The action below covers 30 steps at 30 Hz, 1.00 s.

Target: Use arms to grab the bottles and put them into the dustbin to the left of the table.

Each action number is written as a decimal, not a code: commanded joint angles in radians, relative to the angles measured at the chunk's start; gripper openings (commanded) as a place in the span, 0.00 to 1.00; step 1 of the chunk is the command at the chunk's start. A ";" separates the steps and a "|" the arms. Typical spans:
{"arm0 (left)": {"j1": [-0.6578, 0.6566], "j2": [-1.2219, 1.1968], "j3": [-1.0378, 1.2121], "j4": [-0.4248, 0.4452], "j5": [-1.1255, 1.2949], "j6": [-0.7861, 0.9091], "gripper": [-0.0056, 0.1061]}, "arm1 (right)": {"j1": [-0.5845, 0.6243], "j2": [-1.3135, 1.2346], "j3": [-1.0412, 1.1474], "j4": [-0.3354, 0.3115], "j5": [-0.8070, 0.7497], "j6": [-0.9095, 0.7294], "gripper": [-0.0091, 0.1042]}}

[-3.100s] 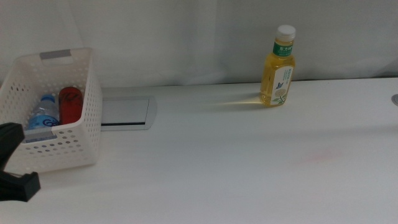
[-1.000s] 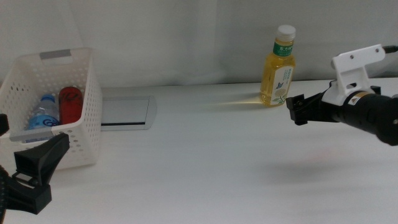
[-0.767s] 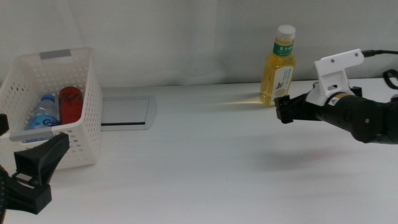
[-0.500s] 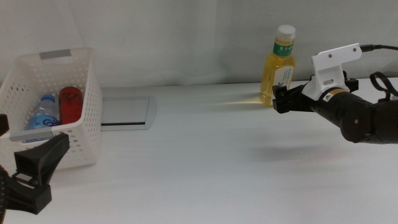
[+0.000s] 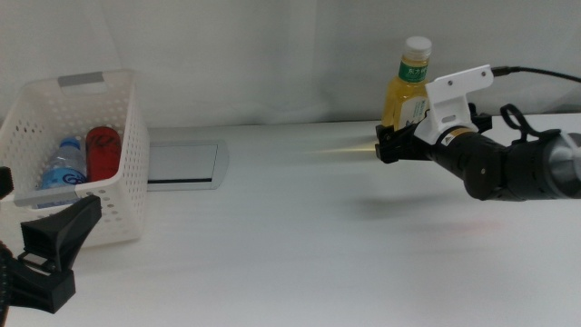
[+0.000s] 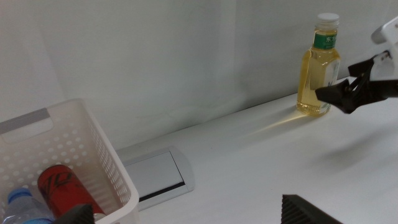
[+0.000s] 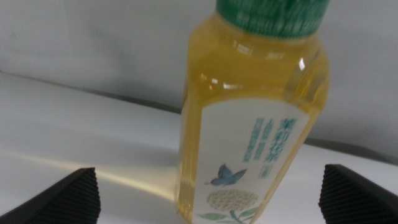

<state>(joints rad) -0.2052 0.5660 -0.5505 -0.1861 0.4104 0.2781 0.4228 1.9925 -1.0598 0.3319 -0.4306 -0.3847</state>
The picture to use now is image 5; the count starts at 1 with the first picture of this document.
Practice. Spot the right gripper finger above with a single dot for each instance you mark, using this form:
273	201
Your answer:
390	132
392	152

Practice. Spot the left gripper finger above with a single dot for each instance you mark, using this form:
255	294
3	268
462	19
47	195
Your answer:
5	181
63	227

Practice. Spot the yellow tea bottle white cap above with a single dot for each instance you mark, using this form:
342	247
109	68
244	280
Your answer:
406	91

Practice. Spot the small water bottle blue cap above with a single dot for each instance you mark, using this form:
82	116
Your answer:
63	170

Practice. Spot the red soda can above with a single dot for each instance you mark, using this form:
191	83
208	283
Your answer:
103	154

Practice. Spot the white perforated plastic basket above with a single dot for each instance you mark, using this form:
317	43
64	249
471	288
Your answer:
127	181

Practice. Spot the white backdrop curtain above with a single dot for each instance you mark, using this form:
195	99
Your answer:
272	45

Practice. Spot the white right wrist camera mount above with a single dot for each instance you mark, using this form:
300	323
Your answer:
449	100

